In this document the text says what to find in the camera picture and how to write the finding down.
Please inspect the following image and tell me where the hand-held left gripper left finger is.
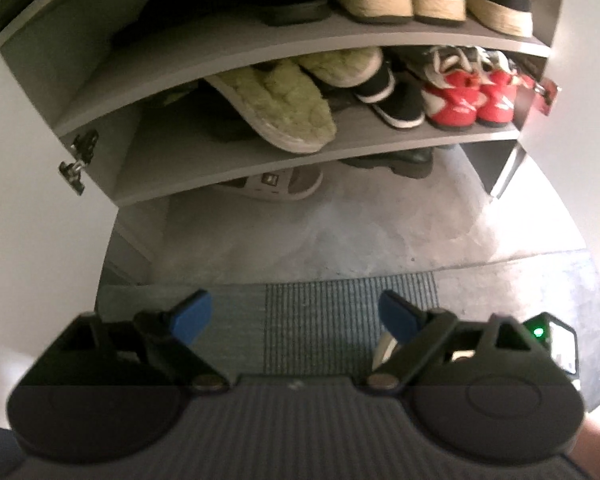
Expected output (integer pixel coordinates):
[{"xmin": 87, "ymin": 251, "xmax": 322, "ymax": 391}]
[{"xmin": 55, "ymin": 289, "xmax": 231, "ymax": 393}]

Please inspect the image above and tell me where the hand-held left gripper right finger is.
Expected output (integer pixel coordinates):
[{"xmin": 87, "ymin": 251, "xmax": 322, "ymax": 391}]
[{"xmin": 367, "ymin": 289, "xmax": 546, "ymax": 392}]

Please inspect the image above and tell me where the grey shoe cabinet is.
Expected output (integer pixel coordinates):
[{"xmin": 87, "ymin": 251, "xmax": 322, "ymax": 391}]
[{"xmin": 0, "ymin": 0, "xmax": 568, "ymax": 208}]

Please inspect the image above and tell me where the black chunky shoe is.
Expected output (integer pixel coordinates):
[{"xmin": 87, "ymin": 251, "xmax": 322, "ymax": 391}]
[{"xmin": 337, "ymin": 146, "xmax": 436, "ymax": 180}]

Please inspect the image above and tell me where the beige slide sandal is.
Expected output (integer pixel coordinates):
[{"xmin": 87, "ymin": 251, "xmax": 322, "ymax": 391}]
[{"xmin": 212, "ymin": 165, "xmax": 325, "ymax": 202}]

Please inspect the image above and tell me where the plain white cabinet door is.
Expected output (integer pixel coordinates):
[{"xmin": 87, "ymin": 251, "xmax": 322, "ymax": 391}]
[{"xmin": 0, "ymin": 10, "xmax": 126, "ymax": 341}]

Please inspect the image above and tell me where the red white sneaker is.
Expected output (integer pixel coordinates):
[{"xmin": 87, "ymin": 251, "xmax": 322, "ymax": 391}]
[
  {"xmin": 420, "ymin": 45, "xmax": 486, "ymax": 128},
  {"xmin": 475, "ymin": 47, "xmax": 523, "ymax": 126}
]

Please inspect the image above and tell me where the dark shoe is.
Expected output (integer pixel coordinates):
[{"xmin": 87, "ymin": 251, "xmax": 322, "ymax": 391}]
[{"xmin": 112, "ymin": 0, "xmax": 261, "ymax": 46}]

